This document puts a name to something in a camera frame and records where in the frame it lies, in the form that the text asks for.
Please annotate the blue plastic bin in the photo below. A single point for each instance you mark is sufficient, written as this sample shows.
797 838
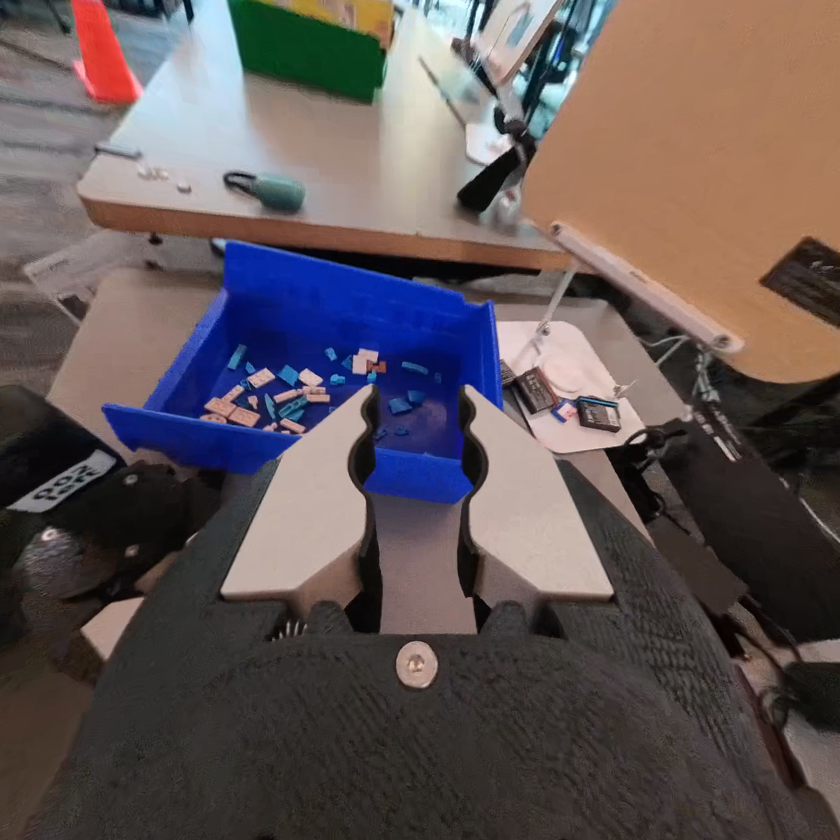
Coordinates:
295 308

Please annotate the orange traffic cone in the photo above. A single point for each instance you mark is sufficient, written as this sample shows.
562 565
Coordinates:
105 59

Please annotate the small metal pieces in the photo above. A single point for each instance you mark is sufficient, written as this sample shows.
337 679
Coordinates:
153 173

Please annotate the yellow box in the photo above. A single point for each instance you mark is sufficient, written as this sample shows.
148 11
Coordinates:
341 16

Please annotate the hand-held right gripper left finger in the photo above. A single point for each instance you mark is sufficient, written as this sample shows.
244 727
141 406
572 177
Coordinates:
308 518

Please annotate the pile of lego pieces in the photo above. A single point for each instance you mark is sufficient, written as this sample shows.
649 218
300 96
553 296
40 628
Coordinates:
289 394

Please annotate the blue memory card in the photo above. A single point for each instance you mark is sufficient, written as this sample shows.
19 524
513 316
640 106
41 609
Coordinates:
565 411

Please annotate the green plastic bin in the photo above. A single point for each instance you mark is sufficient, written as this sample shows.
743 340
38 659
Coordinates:
308 52

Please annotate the tan board on stand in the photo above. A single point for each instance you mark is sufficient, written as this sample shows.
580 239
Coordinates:
676 164

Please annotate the white stand base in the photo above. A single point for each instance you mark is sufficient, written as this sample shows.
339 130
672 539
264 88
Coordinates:
577 367

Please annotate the teal pouch with black carabiner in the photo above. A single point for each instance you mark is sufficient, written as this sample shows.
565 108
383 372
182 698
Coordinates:
279 190

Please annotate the small grey bar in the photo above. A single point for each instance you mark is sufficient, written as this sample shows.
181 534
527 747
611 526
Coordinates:
118 151

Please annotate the black battery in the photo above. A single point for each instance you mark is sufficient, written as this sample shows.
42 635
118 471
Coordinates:
599 415
537 390

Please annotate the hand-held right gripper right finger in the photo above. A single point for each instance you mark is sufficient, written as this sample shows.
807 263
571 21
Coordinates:
531 518

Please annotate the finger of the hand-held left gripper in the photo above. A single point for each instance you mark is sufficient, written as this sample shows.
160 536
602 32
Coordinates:
111 630

